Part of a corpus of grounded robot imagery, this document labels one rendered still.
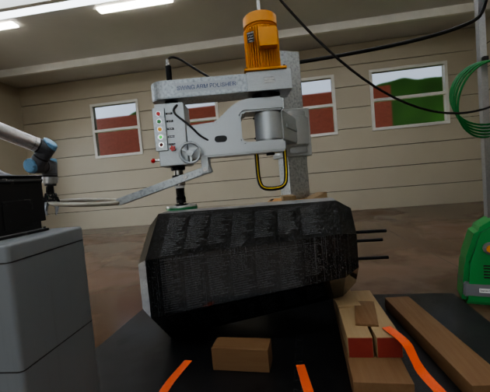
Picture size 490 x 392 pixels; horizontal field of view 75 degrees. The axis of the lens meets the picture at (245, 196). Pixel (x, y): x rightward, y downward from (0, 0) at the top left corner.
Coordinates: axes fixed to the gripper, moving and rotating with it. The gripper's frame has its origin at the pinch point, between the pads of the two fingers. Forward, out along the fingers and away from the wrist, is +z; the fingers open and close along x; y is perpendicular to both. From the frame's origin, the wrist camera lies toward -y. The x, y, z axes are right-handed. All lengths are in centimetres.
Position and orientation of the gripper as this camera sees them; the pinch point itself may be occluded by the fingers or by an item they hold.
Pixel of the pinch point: (51, 213)
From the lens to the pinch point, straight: 252.5
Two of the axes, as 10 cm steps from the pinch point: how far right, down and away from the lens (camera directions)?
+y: 5.2, 0.5, -8.5
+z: 0.0, 10.0, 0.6
